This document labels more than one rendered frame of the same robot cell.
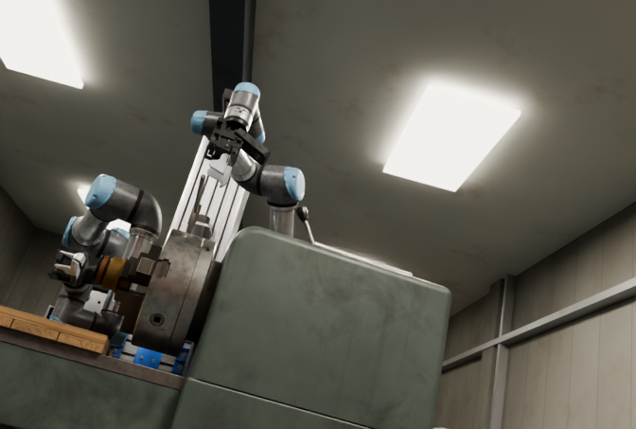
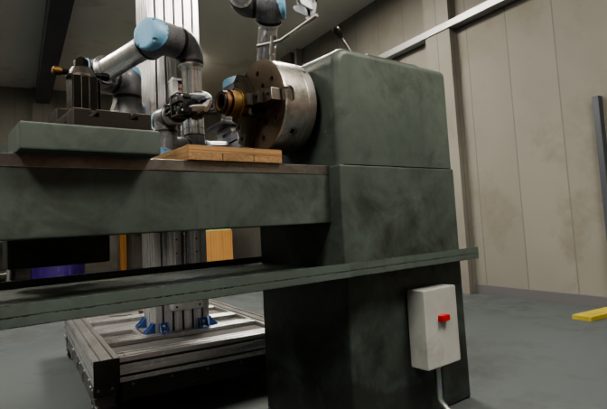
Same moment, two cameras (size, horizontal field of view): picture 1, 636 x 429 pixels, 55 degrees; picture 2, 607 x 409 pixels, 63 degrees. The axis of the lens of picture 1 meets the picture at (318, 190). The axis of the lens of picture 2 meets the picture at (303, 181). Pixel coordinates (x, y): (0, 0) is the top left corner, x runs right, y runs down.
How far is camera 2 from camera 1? 1.02 m
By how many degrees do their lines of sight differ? 34
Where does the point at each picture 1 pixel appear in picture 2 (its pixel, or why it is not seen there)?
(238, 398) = (367, 170)
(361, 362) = (415, 130)
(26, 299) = not seen: outside the picture
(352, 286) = (400, 81)
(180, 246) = (290, 73)
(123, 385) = (298, 181)
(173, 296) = (302, 112)
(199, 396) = (349, 174)
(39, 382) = (252, 193)
